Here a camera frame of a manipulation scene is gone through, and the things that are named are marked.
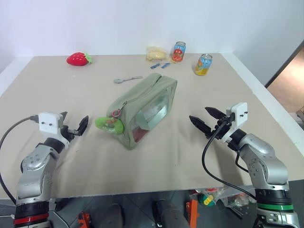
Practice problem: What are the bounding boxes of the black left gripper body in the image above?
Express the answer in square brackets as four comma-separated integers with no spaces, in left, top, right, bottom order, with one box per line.
[61,125,81,143]

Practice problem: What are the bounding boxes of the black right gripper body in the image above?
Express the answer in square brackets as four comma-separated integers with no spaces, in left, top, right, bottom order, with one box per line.
[206,113,235,141]

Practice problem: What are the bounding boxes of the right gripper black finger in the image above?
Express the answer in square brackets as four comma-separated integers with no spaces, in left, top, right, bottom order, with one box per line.
[189,115,212,138]
[204,106,226,120]

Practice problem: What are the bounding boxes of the green zippered pouch bag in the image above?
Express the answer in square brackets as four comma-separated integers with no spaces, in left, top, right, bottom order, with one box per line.
[105,73,179,151]

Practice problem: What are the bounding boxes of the blue yellow drink can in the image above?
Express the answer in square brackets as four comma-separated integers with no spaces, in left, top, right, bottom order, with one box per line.
[194,53,213,76]

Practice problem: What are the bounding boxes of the red strawberry plush toy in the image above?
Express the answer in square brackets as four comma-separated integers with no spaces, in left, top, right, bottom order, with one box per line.
[66,52,94,67]

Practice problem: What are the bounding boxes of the clear bag of colourful toys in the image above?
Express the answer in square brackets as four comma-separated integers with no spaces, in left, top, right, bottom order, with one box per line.
[195,186,257,211]

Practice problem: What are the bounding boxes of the blue red drink can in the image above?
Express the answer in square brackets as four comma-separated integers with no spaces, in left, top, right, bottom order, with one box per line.
[171,41,187,63]

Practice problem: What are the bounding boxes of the clear bag of yellow snack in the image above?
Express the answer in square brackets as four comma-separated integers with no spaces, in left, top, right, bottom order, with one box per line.
[145,46,171,63]

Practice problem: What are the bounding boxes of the orange black clamp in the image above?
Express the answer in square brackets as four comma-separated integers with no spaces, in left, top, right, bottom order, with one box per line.
[186,199,200,228]
[77,210,92,228]

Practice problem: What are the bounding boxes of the dark rounded shape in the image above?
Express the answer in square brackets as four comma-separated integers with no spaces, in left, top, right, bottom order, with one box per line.
[104,202,124,228]
[151,198,189,228]

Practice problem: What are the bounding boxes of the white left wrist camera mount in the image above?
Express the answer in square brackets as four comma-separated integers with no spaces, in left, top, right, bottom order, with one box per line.
[38,112,71,149]

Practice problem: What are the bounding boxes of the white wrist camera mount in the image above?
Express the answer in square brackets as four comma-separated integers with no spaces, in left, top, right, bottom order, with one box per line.
[222,102,249,144]
[38,112,71,149]

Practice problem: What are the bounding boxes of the green plush ring charm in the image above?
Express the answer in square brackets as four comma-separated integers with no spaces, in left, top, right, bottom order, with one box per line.
[95,116,125,135]

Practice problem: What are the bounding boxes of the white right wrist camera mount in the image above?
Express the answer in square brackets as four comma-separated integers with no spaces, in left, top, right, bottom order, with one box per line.
[222,102,249,144]

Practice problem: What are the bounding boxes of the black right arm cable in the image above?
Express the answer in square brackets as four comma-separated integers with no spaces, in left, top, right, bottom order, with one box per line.
[201,120,258,203]

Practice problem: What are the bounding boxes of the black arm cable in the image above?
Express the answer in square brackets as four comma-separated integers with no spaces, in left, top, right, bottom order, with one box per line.
[0,114,40,205]
[201,120,258,203]

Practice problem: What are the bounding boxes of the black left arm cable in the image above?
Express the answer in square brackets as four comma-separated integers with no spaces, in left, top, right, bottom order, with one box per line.
[0,114,40,205]

